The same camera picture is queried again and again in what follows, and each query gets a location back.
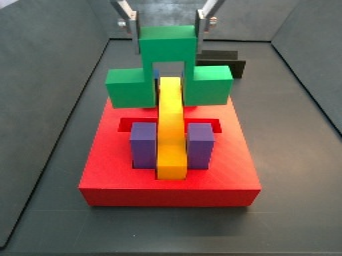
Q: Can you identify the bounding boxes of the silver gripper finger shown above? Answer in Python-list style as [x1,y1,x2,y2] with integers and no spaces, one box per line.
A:
[109,0,140,53]
[195,0,226,53]

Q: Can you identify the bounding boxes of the green arch-shaped block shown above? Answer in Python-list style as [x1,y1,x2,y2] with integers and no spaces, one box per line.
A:
[105,25,232,108]

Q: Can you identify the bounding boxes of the red base board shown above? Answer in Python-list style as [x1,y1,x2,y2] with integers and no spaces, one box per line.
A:
[79,103,262,207]

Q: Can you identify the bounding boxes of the left blue block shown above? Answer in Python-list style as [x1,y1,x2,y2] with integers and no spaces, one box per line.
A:
[153,69,160,79]

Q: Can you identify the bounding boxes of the left purple block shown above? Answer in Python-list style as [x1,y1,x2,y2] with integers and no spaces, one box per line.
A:
[129,122,156,169]

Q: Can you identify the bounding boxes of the purple block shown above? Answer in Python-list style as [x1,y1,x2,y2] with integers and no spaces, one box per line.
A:
[187,123,215,169]
[129,122,156,169]

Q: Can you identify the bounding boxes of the right purple block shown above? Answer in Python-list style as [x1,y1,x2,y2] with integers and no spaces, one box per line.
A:
[187,123,215,169]

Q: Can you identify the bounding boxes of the yellow long bar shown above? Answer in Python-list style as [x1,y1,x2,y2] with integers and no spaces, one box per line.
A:
[156,77,187,180]

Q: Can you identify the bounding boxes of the black angle bracket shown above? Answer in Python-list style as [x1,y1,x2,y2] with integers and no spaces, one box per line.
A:
[196,50,246,79]

